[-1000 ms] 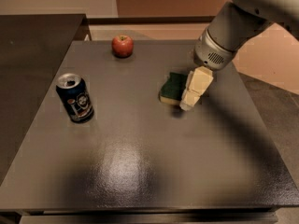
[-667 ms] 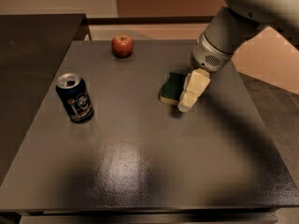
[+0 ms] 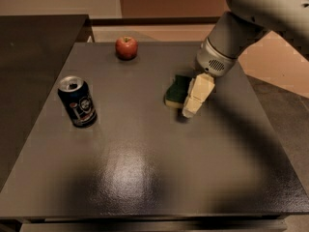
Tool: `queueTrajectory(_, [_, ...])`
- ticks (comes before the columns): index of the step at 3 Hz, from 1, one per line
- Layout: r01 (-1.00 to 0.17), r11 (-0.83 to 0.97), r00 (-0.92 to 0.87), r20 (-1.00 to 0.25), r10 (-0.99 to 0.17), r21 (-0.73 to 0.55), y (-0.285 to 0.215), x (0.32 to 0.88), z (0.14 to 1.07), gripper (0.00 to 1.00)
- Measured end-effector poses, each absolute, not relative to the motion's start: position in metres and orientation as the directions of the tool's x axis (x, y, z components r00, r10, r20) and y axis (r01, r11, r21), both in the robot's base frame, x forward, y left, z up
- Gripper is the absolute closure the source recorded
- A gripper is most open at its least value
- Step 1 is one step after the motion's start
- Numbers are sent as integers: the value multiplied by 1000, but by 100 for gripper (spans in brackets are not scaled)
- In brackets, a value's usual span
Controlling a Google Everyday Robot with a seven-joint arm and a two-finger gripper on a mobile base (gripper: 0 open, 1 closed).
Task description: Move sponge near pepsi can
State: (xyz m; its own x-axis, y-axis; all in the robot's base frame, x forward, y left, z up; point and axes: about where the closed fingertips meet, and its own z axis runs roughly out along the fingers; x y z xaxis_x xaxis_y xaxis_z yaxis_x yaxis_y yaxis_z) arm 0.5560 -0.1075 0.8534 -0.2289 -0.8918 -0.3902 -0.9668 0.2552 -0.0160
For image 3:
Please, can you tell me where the black pepsi can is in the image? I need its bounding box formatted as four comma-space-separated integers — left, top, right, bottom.
58, 75, 98, 128

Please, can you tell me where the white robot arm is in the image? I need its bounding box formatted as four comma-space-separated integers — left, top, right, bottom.
183, 0, 309, 118

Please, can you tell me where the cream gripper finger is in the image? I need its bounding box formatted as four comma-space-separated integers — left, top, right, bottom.
182, 73, 215, 118

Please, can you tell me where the green and yellow sponge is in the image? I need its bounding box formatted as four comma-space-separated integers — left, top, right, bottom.
164, 75, 192, 109

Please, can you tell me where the red apple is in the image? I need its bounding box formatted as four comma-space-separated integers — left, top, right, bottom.
115, 36, 138, 60

